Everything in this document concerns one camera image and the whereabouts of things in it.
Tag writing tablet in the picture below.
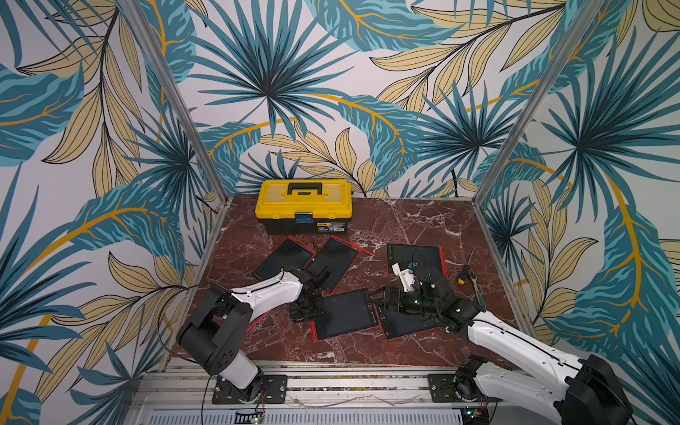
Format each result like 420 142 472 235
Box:
375 306 437 340
386 244 448 276
306 237 373 294
251 237 315 281
310 289 379 342

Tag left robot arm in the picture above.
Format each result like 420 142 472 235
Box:
177 268 330 401

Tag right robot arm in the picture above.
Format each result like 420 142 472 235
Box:
382 263 634 424

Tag red stylus near left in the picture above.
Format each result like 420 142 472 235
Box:
246 312 270 332

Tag yellow black toolbox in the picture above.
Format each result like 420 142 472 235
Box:
255 180 353 236

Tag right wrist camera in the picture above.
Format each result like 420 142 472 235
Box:
391 261 419 293

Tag screwdriver with black handle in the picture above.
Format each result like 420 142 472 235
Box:
457 249 477 285

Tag ratchet wrench green handle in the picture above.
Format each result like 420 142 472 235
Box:
470 273 487 311

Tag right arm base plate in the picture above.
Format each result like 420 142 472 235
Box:
427 374 483 403

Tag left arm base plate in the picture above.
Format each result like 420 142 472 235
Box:
212 374 289 407

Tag aluminium frame rail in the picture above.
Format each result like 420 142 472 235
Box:
124 365 583 425

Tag right aluminium corner post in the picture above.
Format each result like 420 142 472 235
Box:
473 0 604 208

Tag aluminium corner post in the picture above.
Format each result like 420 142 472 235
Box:
120 0 230 205
473 0 604 208

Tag left aluminium corner post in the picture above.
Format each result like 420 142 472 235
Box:
120 0 230 205

